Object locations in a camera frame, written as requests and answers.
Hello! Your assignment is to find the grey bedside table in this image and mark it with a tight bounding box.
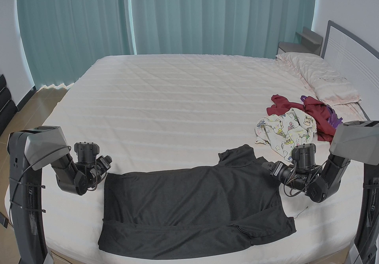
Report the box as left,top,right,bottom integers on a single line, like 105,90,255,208
278,27,323,57

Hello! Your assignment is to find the purple garment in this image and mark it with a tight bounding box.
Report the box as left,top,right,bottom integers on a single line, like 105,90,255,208
300,95,344,129

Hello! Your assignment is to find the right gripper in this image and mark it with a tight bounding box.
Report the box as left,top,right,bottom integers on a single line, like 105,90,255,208
262,161,296,187

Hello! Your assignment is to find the bed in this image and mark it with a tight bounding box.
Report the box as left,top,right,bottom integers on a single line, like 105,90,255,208
4,20,379,264

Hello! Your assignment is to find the cream pillow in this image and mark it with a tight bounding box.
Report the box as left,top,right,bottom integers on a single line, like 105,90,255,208
275,52,362,105

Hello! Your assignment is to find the black long-sleeved top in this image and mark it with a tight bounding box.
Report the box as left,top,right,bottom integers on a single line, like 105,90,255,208
98,144,297,260

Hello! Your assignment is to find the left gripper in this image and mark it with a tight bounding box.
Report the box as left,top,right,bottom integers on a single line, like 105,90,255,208
94,155,114,183

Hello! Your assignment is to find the black chest of drawers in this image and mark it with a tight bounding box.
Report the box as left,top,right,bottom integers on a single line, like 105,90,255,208
0,74,17,136

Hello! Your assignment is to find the dark red garment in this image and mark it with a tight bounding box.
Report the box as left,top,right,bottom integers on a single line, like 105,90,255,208
266,94,336,142

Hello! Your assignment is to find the blue-green curtain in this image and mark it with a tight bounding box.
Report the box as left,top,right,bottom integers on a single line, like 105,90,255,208
16,0,137,89
127,0,319,58

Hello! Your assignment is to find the white printed pyjama garment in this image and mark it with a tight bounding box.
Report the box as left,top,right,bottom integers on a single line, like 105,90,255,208
255,108,318,161

